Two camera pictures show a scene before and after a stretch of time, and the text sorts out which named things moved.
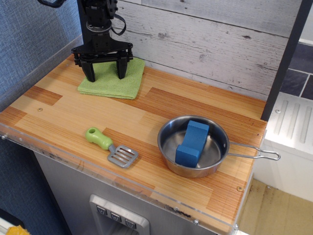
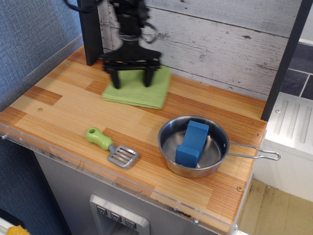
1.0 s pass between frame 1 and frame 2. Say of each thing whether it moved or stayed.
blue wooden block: stayed
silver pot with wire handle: stayed
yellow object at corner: stayed
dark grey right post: stayed
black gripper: moved
